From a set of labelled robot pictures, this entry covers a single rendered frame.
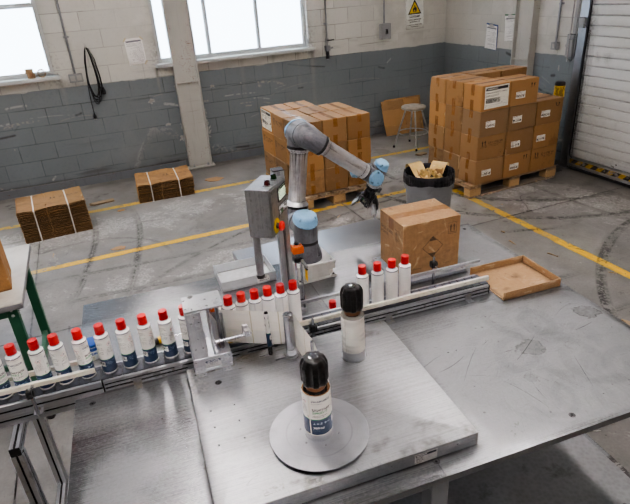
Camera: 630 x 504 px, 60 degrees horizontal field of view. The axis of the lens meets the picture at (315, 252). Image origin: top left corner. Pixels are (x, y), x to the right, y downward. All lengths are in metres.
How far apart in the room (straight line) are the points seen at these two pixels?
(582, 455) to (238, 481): 1.62
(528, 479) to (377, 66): 6.65
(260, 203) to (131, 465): 0.96
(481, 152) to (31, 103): 5.11
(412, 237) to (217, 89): 5.32
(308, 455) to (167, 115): 6.15
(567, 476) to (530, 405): 0.72
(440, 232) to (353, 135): 3.27
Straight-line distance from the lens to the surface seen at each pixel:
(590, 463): 2.74
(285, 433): 1.76
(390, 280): 2.28
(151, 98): 7.36
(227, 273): 2.79
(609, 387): 2.15
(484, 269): 2.73
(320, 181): 5.67
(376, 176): 2.61
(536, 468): 2.65
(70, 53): 7.21
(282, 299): 2.12
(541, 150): 6.39
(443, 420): 1.81
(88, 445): 2.01
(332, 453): 1.69
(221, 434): 1.81
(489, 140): 5.83
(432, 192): 4.66
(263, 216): 1.99
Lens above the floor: 2.13
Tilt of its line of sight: 26 degrees down
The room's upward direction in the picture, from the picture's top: 4 degrees counter-clockwise
